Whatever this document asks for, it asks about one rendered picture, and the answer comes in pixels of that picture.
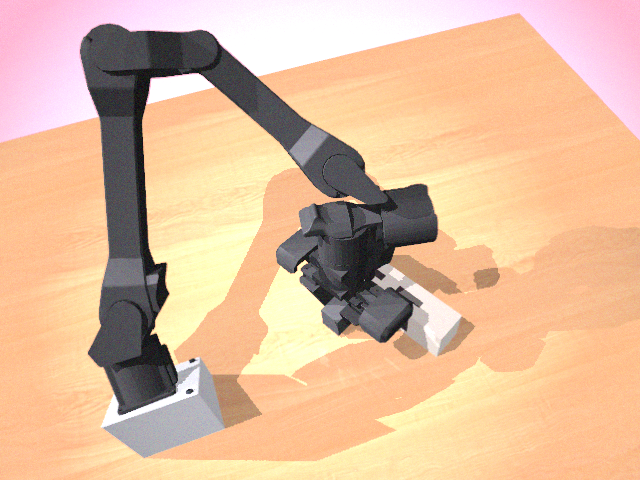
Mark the black two-prong plug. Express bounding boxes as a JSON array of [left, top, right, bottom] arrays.
[[321, 297, 350, 336]]

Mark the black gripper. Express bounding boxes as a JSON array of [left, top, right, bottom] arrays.
[[276, 229, 414, 343]]

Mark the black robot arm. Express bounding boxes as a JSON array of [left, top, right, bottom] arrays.
[[80, 23, 439, 416]]

